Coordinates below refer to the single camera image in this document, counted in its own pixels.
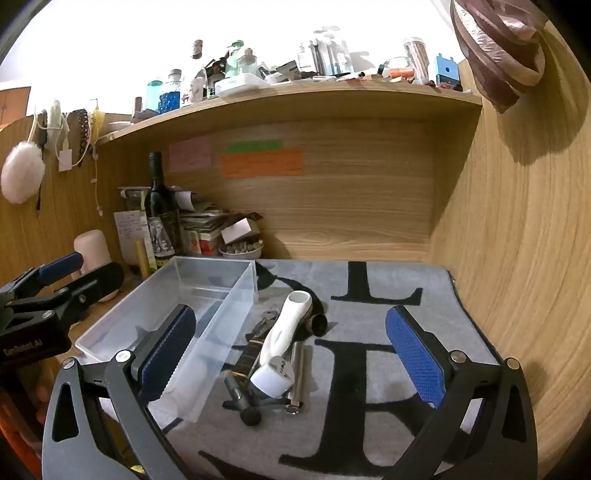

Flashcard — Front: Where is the bowl of small stones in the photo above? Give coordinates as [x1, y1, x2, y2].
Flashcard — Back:
[218, 240, 264, 260]

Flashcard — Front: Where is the small open cardboard box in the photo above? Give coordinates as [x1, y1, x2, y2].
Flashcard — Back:
[221, 213, 262, 245]

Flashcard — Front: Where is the wooden shelf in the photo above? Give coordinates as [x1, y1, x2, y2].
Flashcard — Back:
[95, 76, 483, 148]

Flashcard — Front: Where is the round glass bowl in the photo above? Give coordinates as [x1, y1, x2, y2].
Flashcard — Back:
[383, 56, 411, 79]

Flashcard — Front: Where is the white hanging charger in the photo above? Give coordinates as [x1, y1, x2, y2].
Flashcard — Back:
[56, 138, 75, 172]

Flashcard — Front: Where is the clear cup with lid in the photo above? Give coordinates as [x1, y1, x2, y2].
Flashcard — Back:
[117, 186, 151, 213]

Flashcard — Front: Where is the black and brass hand tool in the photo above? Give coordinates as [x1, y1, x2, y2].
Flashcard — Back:
[223, 318, 287, 426]

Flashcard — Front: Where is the cream coloured stick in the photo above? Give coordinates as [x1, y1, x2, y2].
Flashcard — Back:
[134, 239, 151, 279]

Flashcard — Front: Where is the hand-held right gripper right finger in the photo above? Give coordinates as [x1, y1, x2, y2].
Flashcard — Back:
[385, 305, 539, 480]

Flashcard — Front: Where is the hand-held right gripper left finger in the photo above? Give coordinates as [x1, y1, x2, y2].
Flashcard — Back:
[42, 303, 197, 480]

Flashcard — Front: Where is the pink sticky note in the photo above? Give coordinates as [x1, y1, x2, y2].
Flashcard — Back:
[168, 136, 213, 174]

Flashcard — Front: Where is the grey mat with black letters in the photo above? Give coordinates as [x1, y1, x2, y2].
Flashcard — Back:
[152, 258, 504, 480]

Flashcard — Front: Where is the curled white paper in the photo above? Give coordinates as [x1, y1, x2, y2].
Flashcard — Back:
[171, 186, 199, 210]

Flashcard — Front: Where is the clear bag of tools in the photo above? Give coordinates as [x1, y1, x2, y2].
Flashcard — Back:
[300, 28, 354, 77]

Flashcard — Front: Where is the white curved handheld device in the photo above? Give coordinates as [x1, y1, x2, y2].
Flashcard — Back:
[257, 291, 315, 370]

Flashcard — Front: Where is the red cloth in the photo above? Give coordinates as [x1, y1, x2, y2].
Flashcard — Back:
[0, 392, 44, 480]

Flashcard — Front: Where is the tall clear jar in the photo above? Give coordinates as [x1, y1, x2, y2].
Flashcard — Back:
[404, 37, 430, 84]

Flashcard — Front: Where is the bottle of blue beads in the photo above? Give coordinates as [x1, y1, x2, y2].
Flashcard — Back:
[159, 69, 183, 114]

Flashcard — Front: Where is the white fluffy pom-pom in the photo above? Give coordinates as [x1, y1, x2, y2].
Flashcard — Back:
[0, 142, 46, 205]

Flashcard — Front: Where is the blue box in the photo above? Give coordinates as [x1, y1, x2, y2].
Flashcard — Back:
[434, 53, 461, 90]

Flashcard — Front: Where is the dark beaded chain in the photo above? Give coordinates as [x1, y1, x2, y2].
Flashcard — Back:
[69, 108, 93, 167]

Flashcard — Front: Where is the white handwritten paper note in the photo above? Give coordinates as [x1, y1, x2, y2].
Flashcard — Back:
[114, 210, 148, 266]

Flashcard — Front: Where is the flat white plastic box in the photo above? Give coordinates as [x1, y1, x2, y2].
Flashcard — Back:
[215, 73, 264, 97]

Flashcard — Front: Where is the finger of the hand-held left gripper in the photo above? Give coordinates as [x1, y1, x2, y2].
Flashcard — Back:
[7, 261, 126, 325]
[0, 251, 85, 302]

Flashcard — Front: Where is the green sticky note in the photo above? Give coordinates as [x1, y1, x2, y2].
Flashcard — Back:
[225, 139, 283, 154]

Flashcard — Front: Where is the pink mug with handle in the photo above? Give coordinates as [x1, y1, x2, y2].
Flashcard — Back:
[74, 229, 122, 303]

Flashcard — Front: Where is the stack of books and papers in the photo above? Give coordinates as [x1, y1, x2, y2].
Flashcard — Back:
[178, 203, 232, 257]

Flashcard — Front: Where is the brown hanging cloth bag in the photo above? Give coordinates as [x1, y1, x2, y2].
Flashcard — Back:
[450, 0, 552, 114]

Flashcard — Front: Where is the orange sticky note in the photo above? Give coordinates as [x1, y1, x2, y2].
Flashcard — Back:
[221, 149, 304, 179]

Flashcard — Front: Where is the dark wine bottle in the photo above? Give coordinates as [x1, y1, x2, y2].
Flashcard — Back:
[144, 151, 182, 271]

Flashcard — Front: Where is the long metal bolt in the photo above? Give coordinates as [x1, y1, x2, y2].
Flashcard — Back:
[284, 340, 305, 414]

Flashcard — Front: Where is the clear plastic storage box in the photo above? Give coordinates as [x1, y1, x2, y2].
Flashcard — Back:
[75, 256, 258, 423]

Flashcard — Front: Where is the green pump bottle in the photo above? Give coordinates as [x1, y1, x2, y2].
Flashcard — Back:
[225, 41, 245, 77]

